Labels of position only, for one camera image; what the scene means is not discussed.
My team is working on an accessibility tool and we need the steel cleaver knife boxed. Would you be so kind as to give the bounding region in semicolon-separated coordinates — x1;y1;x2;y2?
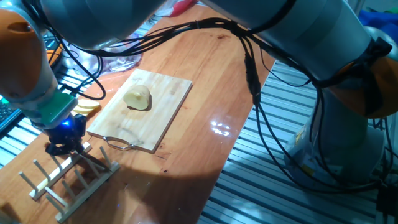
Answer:
71;149;109;171

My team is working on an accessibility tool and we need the clear plastic bag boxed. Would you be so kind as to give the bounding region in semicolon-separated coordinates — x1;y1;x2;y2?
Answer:
62;30;144;75

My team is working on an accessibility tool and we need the green wrist mount plate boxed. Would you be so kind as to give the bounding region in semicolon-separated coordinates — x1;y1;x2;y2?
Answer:
30;91;78;130

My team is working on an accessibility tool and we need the white shopping bag red print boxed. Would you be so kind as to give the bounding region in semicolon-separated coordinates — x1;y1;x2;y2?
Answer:
155;0;199;18

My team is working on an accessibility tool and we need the blue plastic bag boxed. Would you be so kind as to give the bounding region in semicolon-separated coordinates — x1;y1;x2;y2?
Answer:
357;9;398;41

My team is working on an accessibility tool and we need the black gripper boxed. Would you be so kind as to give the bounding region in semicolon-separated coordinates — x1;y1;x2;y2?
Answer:
45;114;88;156

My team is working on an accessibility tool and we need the black computer keyboard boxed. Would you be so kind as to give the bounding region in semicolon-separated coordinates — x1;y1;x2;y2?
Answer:
0;98;22;133

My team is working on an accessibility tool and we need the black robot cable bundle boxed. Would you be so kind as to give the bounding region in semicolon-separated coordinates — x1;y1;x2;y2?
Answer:
21;0;396;194

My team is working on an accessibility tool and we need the wooden peg dish rack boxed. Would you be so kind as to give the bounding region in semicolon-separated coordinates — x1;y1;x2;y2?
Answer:
17;141;121;224

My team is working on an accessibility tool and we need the wooden cutting board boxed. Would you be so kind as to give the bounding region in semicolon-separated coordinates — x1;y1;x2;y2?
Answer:
86;68;193;154

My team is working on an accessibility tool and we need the halved potato chunk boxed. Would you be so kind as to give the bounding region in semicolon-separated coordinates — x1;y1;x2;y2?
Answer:
123;85;152;111

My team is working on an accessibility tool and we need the orange and grey teach pendant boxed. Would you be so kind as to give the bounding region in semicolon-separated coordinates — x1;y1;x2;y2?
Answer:
43;35;65;68

